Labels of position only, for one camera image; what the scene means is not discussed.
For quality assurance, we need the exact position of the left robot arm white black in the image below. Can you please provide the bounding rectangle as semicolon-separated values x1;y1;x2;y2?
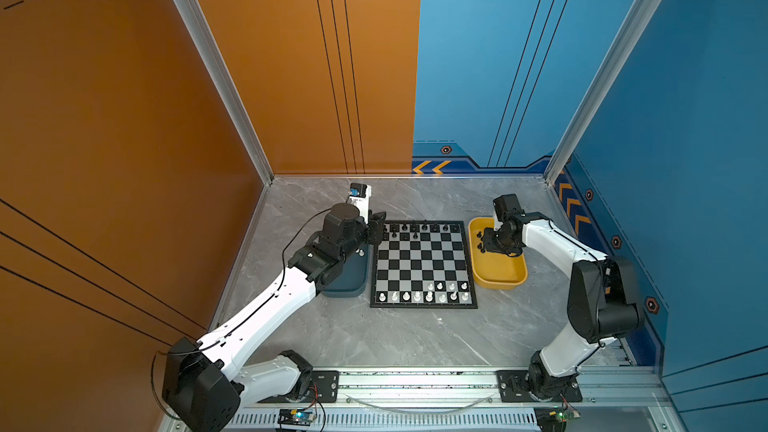
153;199;387;431

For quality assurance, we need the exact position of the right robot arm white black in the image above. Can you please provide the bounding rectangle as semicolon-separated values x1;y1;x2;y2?
479;194;645;402

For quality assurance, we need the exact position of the left green circuit board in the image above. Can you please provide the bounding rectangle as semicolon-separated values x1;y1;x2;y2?
277;409;318;430

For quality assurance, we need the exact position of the yellow plastic tray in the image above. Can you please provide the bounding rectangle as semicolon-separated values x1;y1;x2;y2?
468;217;528;290

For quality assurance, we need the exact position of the teal plastic tray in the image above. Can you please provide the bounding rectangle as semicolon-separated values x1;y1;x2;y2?
322;246;372;298

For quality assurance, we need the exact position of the black and white chessboard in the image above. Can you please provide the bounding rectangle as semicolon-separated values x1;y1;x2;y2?
370;220;478;310

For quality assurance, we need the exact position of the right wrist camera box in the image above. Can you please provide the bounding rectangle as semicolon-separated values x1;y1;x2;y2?
493;194;525;223

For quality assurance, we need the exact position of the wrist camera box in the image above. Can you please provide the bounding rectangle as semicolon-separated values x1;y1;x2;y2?
493;194;525;223
347;182;372;224

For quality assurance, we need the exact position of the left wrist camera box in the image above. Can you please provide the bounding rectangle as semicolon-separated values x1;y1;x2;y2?
347;182;372;224

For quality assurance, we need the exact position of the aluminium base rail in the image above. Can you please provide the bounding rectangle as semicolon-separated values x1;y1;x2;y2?
179;365;670;409

